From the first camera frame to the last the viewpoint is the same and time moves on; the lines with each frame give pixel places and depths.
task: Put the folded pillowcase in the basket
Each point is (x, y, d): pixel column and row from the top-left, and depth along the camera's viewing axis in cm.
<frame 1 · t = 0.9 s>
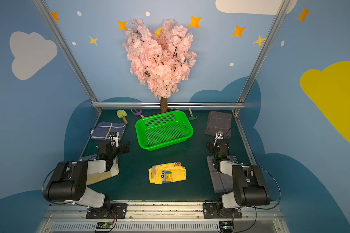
left hand: (121, 140, 95), fingers open
right hand: (219, 140, 94), fingers open
green plastic basket: (158, 131, 110), on the table
yellow cartoon folded pillowcase: (166, 173, 88), on the table
navy plaid folded pillowcase: (102, 129, 110), on the table
dark grey grid folded pillowcase: (218, 121, 117), on the table
light grey plaid folded pillowcase: (221, 182, 86), on the table
yellow-green toy shovel: (121, 113, 121), on the table
green toy rake: (192, 117, 118), on the table

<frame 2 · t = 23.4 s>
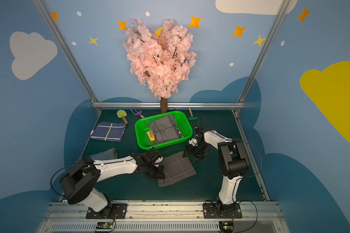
left hand: (165, 175, 85), fingers closed
right hand: (190, 156, 93), fingers open
yellow cartoon folded pillowcase: (151, 135, 105), on the table
dark grey grid folded pillowcase: (176, 167, 91), on the table
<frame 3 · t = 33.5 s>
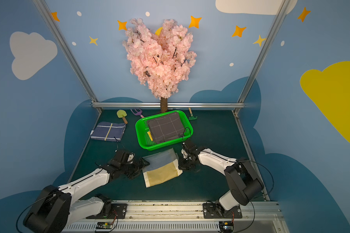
left hand: (146, 165, 86), fingers open
right hand: (180, 166, 87), fingers closed
dark grey grid folded pillowcase: (166, 128, 107), point 3 cm above the table
beige grey folded pillowcase: (163, 165, 91), on the table
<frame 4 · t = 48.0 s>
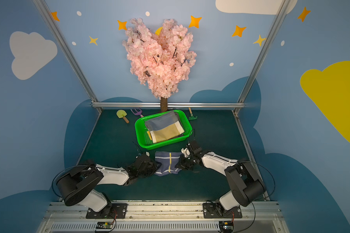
left hand: (163, 163, 89), fingers open
right hand: (176, 165, 86), fingers closed
navy plaid folded pillowcase: (168, 160, 95), on the table
beige grey folded pillowcase: (166, 126, 105), point 6 cm above the table
